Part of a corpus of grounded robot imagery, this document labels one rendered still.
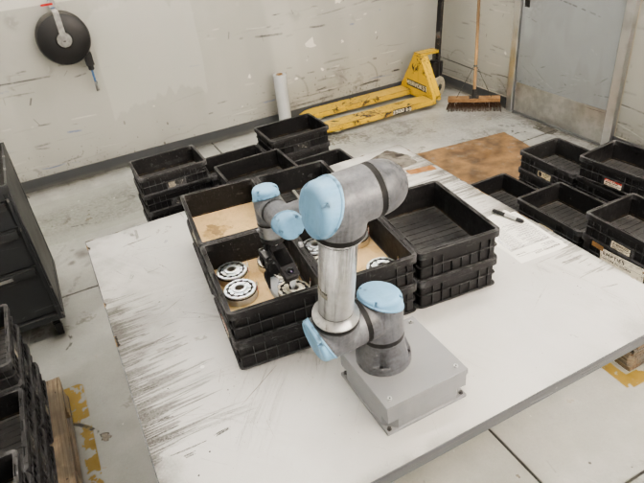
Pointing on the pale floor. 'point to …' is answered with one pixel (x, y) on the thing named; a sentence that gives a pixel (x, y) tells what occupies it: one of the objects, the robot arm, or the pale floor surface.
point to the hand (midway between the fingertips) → (285, 293)
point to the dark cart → (25, 258)
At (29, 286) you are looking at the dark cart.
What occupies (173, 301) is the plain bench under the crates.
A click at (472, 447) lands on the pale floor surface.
